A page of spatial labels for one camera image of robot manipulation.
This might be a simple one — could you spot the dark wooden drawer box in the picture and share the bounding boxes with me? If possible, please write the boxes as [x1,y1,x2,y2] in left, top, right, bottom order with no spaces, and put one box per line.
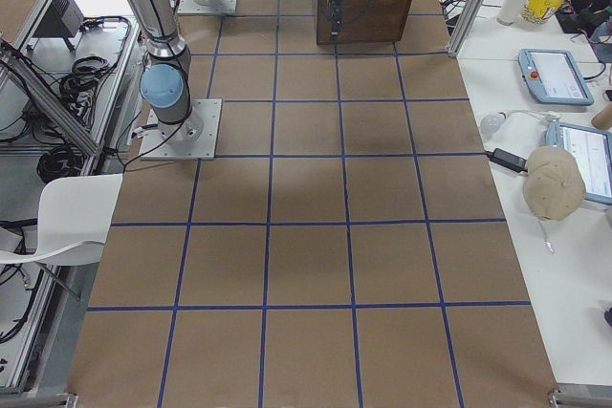
[316,0,412,46]

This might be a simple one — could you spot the white light bulb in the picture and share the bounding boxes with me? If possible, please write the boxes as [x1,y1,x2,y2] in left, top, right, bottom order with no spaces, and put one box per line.
[479,112,510,137]

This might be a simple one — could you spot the black power adapter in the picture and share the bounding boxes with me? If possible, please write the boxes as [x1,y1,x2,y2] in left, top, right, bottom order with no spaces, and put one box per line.
[486,148,527,173]

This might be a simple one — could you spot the far blue teach pendant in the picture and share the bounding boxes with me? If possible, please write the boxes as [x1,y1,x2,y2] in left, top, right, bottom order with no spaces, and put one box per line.
[517,49,594,106]

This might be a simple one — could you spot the blue teach pendant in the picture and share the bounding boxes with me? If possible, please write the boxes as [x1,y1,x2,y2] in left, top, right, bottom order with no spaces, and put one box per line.
[544,121,611,205]
[517,49,594,106]

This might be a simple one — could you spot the grey control box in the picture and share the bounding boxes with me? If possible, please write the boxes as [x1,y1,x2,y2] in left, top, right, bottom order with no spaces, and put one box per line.
[33,0,84,52]

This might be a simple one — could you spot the beige baseball cap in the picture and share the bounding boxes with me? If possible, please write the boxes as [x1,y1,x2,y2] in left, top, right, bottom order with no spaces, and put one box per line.
[523,146,586,221]

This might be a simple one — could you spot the cardboard tube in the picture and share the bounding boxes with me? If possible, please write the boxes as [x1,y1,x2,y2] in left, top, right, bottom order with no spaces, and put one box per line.
[591,104,612,130]

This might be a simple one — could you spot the near blue teach pendant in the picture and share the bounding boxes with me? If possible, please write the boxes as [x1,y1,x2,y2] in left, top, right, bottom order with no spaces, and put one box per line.
[544,121,611,205]

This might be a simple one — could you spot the white plastic chair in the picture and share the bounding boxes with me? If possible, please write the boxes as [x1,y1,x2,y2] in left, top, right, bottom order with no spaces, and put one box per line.
[1,174,123,267]

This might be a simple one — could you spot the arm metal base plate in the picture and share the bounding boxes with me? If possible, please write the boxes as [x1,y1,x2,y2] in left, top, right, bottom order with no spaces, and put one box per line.
[139,98,222,161]
[177,0,238,16]

